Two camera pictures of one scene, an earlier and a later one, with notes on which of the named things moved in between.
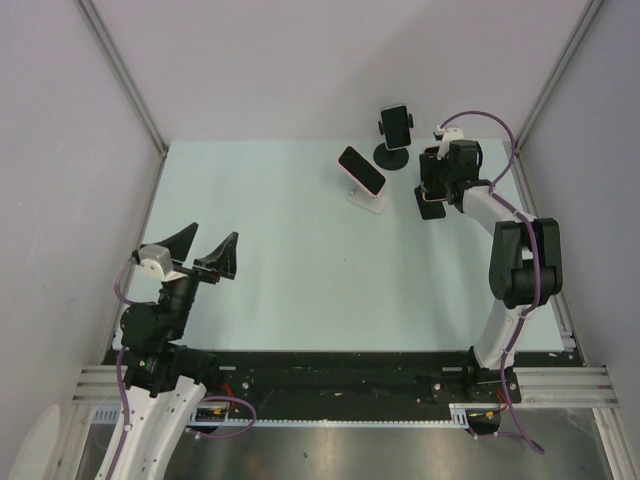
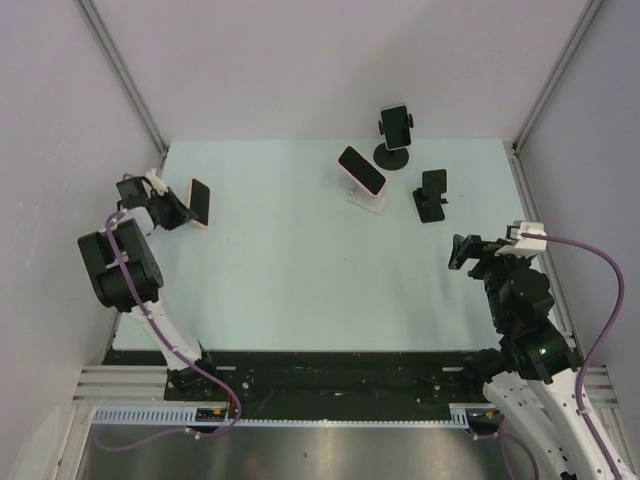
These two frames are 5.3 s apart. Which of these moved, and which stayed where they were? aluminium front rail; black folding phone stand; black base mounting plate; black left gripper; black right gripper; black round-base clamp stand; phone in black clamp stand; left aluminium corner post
Moved: black right gripper; black left gripper
Stayed: black round-base clamp stand; black base mounting plate; aluminium front rail; phone in black clamp stand; left aluminium corner post; black folding phone stand
